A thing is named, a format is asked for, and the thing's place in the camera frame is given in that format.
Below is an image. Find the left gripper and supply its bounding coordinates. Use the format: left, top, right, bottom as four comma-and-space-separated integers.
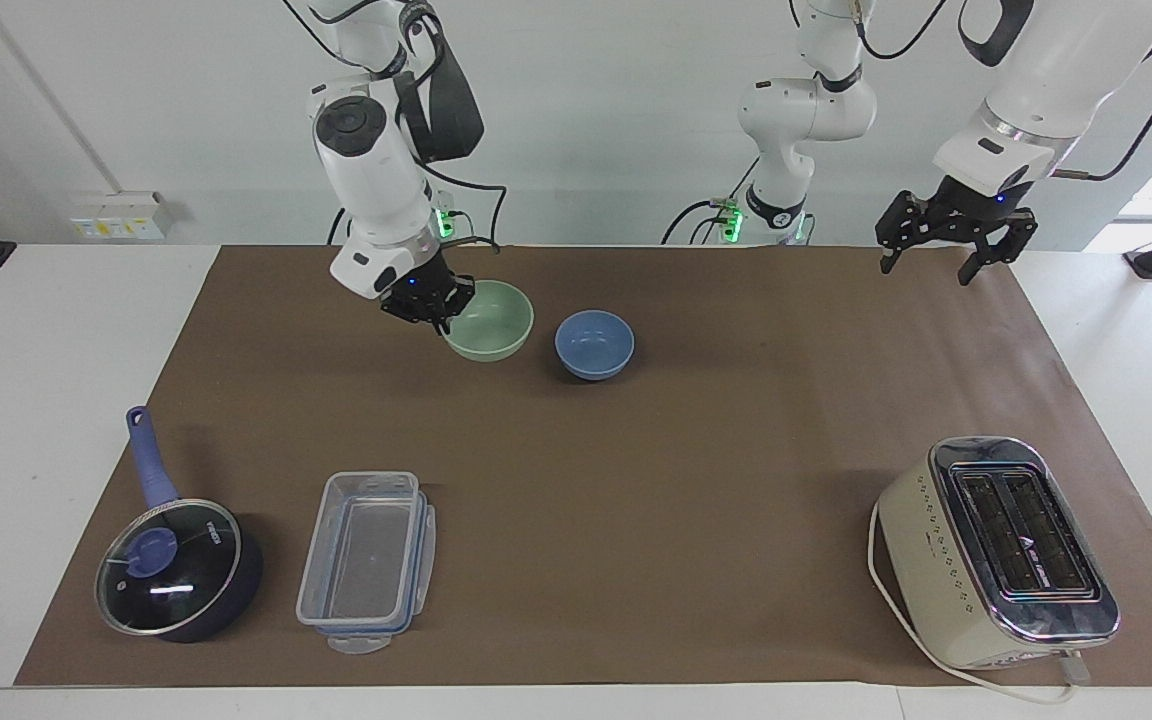
874, 176, 1040, 288

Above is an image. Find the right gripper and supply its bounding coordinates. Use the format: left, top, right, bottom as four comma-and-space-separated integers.
380, 254, 478, 337

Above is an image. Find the green bowl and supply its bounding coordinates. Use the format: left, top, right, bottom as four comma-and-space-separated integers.
439, 279, 536, 364

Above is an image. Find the blue bowl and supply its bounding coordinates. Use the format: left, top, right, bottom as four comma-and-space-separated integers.
553, 309, 636, 383

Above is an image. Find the clear plastic container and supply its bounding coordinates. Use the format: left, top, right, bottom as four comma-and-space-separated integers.
295, 470, 438, 657

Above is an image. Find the cream toaster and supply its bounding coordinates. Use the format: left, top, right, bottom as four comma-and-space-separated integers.
875, 435, 1123, 672

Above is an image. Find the blue saucepan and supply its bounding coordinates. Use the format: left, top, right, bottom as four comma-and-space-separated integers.
94, 404, 266, 645

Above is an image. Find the glass lid with blue knob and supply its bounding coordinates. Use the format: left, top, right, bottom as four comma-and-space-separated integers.
94, 497, 243, 637

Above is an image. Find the white wall socket box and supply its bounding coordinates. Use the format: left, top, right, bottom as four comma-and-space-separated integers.
69, 191, 175, 242

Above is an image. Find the white power cord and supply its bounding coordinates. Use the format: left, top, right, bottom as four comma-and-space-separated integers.
866, 498, 1094, 707

